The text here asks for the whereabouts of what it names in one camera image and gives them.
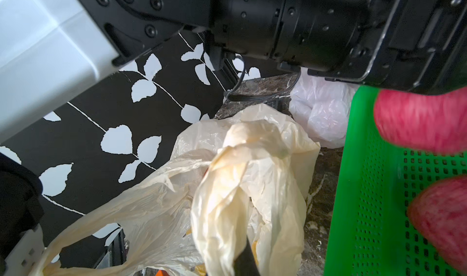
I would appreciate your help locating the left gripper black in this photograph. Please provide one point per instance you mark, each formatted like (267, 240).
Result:
(417, 46)

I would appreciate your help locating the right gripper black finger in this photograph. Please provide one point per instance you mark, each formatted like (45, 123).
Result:
(245, 264)

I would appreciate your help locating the red apple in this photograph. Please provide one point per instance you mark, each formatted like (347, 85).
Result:
(436, 124)
(439, 214)

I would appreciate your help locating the yellow banana print plastic bag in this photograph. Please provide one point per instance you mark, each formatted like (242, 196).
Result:
(230, 184)

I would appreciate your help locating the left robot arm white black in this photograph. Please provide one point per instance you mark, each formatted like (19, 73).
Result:
(53, 50)

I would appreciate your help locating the white knotted plastic bag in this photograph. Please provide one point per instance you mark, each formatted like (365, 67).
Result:
(322, 108)

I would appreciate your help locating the green perforated plastic basket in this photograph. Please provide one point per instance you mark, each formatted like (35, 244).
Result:
(370, 234)

